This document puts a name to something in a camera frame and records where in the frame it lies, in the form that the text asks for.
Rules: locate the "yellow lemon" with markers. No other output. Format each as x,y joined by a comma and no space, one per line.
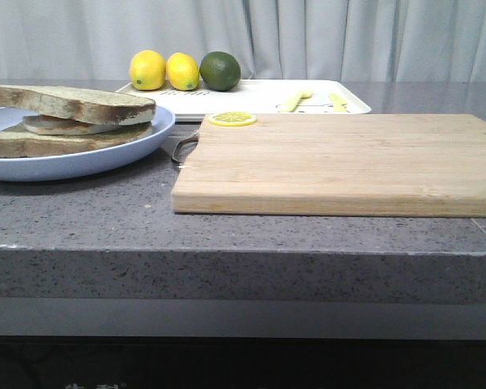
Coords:
182,71
147,70

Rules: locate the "bread slice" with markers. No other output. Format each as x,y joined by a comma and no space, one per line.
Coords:
18,142
79,104

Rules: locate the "lemon slice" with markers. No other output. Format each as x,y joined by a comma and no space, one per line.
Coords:
232,118

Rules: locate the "left yellow lemon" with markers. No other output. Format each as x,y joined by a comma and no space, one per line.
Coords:
147,70

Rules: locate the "right yellow lemon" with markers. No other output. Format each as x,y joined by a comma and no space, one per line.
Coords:
182,71

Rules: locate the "light blue round plate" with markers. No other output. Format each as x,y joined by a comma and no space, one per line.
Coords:
46,168

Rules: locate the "fried egg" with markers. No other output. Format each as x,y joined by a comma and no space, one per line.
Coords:
46,125

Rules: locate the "yellow plastic knife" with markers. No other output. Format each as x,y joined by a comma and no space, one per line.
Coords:
339,103

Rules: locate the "green lime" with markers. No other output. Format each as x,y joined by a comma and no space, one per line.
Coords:
220,71

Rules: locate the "white rectangular tray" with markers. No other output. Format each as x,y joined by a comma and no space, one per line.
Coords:
250,95

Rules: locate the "grey curtain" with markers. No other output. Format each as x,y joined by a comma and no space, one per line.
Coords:
402,41

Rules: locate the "wooden cutting board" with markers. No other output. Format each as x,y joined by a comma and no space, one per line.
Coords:
338,165

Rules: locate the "metal cutting board handle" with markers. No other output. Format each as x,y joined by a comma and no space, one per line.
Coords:
183,148

